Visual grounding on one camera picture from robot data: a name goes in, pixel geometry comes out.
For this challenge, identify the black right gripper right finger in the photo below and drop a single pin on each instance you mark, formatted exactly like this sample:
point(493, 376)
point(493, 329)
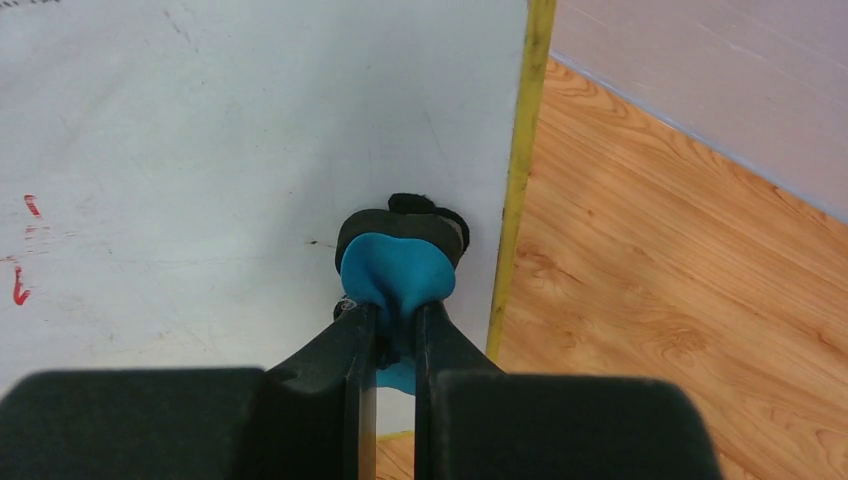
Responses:
point(459, 392)

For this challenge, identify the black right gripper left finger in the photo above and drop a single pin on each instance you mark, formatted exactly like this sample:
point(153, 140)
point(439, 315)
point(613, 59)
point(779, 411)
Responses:
point(314, 414)

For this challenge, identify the blue black whiteboard eraser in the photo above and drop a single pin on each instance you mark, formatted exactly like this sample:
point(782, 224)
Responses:
point(399, 259)

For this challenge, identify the yellow framed whiteboard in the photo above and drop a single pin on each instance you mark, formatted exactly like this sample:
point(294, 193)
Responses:
point(174, 174)

